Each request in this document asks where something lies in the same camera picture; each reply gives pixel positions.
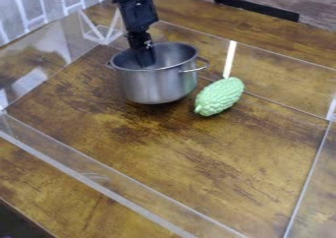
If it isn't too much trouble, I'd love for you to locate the clear acrylic corner bracket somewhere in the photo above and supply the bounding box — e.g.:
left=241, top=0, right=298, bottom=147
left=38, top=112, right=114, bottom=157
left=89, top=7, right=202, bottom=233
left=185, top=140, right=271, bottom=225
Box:
left=78, top=10, right=126, bottom=45

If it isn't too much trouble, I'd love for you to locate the green bitter gourd toy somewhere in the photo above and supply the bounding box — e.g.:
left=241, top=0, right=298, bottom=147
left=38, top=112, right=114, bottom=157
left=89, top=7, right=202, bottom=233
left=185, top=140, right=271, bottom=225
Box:
left=195, top=77, right=245, bottom=116

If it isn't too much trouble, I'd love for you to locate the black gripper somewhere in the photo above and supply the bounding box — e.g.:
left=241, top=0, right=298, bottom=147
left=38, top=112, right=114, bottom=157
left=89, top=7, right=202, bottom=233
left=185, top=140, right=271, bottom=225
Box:
left=114, top=0, right=159, bottom=68

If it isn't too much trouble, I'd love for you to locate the stainless steel pot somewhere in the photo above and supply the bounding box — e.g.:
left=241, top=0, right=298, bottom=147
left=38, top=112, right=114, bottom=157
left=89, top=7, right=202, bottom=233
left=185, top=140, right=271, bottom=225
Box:
left=107, top=42, right=211, bottom=104

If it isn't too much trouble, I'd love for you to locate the clear acrylic enclosure wall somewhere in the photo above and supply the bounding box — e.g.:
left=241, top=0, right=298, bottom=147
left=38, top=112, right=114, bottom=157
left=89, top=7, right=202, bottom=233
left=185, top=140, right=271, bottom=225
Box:
left=0, top=11, right=336, bottom=238

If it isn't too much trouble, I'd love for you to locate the black wall strip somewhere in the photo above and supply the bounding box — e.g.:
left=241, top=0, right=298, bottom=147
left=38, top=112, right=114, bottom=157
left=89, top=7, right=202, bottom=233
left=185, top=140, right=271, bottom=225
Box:
left=214, top=0, right=299, bottom=23

